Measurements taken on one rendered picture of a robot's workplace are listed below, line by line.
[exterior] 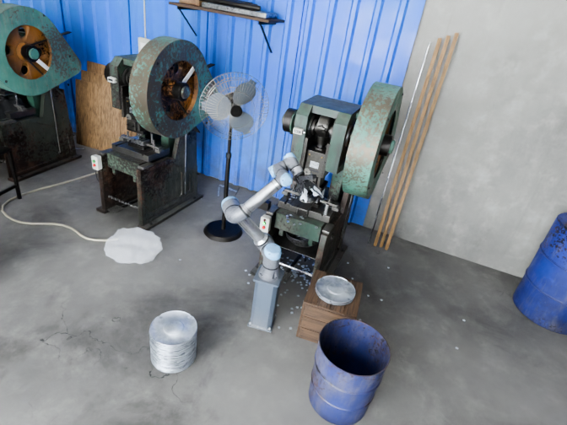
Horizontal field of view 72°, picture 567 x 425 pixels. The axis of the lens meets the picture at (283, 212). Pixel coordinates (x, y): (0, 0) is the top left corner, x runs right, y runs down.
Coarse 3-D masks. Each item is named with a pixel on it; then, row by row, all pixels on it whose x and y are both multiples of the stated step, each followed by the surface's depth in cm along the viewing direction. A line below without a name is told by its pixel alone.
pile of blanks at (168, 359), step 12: (192, 336) 246; (156, 348) 240; (168, 348) 238; (180, 348) 239; (192, 348) 249; (156, 360) 245; (168, 360) 242; (180, 360) 245; (192, 360) 256; (168, 372) 247
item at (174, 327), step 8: (168, 312) 258; (176, 312) 259; (184, 312) 260; (160, 320) 251; (168, 320) 252; (176, 320) 252; (184, 320) 254; (192, 320) 255; (152, 328) 245; (160, 328) 246; (168, 328) 246; (176, 328) 247; (184, 328) 249; (192, 328) 250; (152, 336) 239; (160, 336) 240; (168, 336) 241; (176, 336) 242; (184, 336) 243; (168, 344) 236; (176, 344) 236
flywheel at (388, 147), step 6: (390, 120) 300; (390, 126) 306; (384, 138) 275; (390, 138) 275; (384, 144) 275; (390, 144) 274; (384, 150) 276; (390, 150) 278; (378, 156) 312; (378, 162) 311
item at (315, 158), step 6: (312, 150) 298; (318, 150) 300; (324, 150) 301; (306, 156) 301; (312, 156) 299; (318, 156) 297; (324, 156) 295; (306, 162) 303; (312, 162) 301; (318, 162) 299; (306, 168) 305; (312, 168) 303; (318, 168) 301; (306, 174) 306; (318, 174) 303; (312, 180) 304; (318, 180) 306; (318, 186) 308
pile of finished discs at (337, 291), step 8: (320, 280) 289; (328, 280) 291; (336, 280) 292; (344, 280) 293; (320, 288) 281; (328, 288) 281; (336, 288) 283; (344, 288) 285; (352, 288) 286; (320, 296) 278; (328, 296) 275; (336, 296) 276; (344, 296) 278; (352, 296) 279; (336, 304) 272; (344, 304) 273
